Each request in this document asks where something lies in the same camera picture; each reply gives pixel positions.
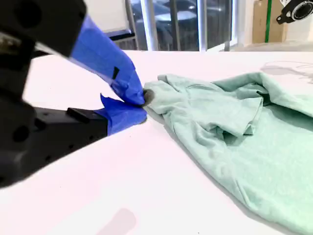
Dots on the green strip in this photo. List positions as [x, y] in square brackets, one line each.
[268, 22]

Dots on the white window post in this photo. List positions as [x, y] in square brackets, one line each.
[149, 24]
[202, 24]

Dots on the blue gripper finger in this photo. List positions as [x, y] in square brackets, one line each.
[122, 120]
[102, 56]

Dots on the silver black camera box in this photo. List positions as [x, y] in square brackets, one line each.
[298, 9]

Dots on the grey metal leg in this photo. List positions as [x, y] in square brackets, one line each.
[132, 24]

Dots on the brown cardboard box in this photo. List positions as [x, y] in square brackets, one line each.
[259, 22]

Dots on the white board panel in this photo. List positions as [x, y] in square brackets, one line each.
[107, 14]

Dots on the pale green T-shirt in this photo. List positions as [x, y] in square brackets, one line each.
[244, 159]

